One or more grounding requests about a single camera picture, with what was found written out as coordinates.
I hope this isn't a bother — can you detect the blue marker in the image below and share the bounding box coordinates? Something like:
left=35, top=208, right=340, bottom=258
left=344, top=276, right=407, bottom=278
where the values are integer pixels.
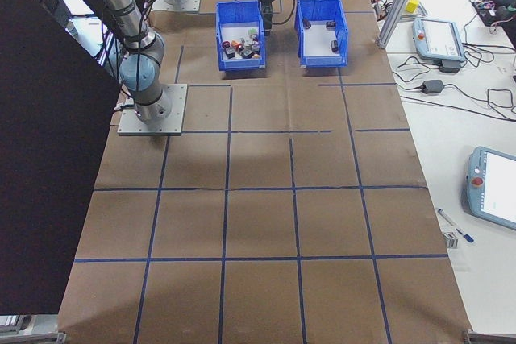
left=455, top=227, right=476, bottom=244

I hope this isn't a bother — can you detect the circuit board with wires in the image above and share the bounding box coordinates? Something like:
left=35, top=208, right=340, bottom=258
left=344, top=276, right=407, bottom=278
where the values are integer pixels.
left=469, top=0, right=516, bottom=35

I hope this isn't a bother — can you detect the aluminium profile post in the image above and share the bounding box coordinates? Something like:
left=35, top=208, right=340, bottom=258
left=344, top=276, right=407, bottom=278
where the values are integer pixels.
left=377, top=0, right=429, bottom=49

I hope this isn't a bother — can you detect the black power adapter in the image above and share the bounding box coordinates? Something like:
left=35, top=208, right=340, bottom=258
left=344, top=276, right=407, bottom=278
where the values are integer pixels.
left=420, top=79, right=446, bottom=94

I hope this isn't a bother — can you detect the grey metal frame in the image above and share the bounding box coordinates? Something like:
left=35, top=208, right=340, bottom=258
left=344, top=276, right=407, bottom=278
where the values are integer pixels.
left=0, top=313, right=35, bottom=334

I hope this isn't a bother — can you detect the blue bin with coloured buttons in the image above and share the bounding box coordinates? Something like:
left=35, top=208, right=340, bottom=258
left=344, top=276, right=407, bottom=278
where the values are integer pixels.
left=215, top=0, right=268, bottom=72

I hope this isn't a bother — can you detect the black adapter box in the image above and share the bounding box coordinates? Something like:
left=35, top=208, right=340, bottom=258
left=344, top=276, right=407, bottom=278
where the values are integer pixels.
left=438, top=59, right=461, bottom=75

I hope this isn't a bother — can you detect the aluminium profile bar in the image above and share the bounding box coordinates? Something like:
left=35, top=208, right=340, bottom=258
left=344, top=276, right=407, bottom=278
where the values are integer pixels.
left=461, top=329, right=516, bottom=344
left=0, top=330, right=68, bottom=344

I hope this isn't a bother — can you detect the white blue pen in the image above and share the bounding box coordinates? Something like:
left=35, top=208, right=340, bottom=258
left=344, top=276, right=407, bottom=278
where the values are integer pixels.
left=437, top=207, right=459, bottom=229

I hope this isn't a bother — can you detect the blue bin with black capacitors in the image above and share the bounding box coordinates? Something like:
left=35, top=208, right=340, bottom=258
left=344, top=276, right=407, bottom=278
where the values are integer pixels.
left=293, top=0, right=350, bottom=69

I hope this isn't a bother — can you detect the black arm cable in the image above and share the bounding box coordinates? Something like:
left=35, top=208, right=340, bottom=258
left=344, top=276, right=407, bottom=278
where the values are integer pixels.
left=114, top=0, right=202, bottom=114

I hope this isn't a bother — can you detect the black frame cover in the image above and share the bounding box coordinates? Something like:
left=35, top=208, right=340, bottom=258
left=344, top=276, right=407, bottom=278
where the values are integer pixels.
left=0, top=0, right=123, bottom=317

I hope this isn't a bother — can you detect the grey blue teach pendant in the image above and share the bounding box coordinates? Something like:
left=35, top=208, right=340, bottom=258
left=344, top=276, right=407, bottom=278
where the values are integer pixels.
left=410, top=16, right=468, bottom=65
left=462, top=145, right=516, bottom=232

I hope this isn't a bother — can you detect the black power cable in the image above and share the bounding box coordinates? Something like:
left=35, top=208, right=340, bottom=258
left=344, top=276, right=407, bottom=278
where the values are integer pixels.
left=397, top=77, right=516, bottom=122

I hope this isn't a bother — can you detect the black orange cable clip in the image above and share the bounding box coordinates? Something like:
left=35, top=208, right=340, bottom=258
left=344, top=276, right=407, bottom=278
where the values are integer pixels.
left=372, top=0, right=392, bottom=21

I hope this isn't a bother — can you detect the white bin liner sheet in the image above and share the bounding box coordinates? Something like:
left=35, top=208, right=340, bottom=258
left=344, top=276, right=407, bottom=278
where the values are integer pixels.
left=223, top=23, right=262, bottom=61
left=304, top=21, right=342, bottom=57

